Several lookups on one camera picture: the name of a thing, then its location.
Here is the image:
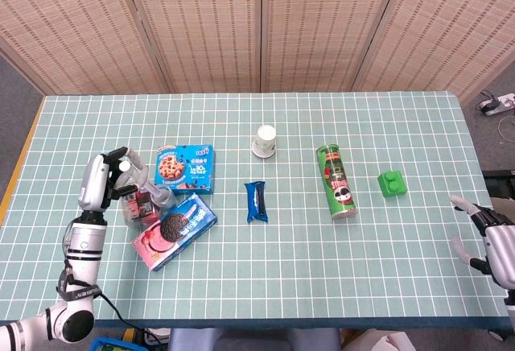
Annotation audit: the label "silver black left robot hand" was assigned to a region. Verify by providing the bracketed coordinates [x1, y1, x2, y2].
[78, 146, 158, 212]

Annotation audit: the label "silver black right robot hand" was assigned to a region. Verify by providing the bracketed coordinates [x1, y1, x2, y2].
[449, 193, 515, 287]

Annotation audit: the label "black box beside table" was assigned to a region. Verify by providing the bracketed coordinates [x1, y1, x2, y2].
[481, 169, 515, 203]

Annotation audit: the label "blue chocolate chip cookie box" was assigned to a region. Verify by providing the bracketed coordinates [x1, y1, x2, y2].
[155, 144, 215, 196]

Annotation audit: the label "pink and blue Oreo box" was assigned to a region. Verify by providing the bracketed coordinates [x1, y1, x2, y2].
[132, 192, 218, 272]

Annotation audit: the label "green toy brick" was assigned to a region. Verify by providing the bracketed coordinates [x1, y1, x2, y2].
[377, 169, 407, 198]

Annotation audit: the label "white power strip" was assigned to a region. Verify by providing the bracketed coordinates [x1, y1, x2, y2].
[477, 92, 515, 117]

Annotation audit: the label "woven folding screen panel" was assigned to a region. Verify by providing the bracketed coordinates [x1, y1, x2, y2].
[0, 0, 170, 95]
[352, 0, 515, 101]
[118, 0, 265, 94]
[261, 0, 406, 93]

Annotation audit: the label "blue Oreo snack pack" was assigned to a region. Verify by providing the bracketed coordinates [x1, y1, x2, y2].
[244, 180, 270, 224]

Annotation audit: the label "blue plastic bin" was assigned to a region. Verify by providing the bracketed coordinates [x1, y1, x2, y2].
[88, 337, 136, 351]

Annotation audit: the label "green Pringles can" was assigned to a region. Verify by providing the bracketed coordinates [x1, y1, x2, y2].
[315, 143, 359, 221]

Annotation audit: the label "white paper cup green leaves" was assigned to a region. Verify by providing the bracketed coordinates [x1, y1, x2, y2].
[252, 124, 278, 159]

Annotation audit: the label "thin white floor cable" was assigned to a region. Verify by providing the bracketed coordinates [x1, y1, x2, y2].
[497, 114, 515, 142]

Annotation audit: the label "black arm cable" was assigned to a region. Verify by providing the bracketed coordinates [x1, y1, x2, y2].
[98, 292, 170, 344]

